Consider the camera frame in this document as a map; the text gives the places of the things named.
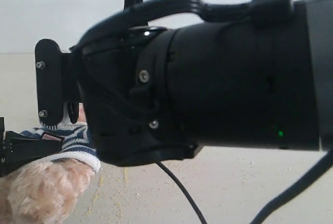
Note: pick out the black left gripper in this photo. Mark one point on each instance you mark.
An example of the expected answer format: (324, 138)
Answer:
(17, 150)

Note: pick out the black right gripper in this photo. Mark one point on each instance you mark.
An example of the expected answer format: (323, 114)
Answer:
(162, 94)

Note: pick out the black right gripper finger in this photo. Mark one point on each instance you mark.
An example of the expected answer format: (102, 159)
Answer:
(73, 110)
(49, 82)

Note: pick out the tan teddy bear striped sweater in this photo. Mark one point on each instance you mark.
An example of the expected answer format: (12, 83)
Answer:
(47, 190)

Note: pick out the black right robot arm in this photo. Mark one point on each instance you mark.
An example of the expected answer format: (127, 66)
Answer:
(261, 14)

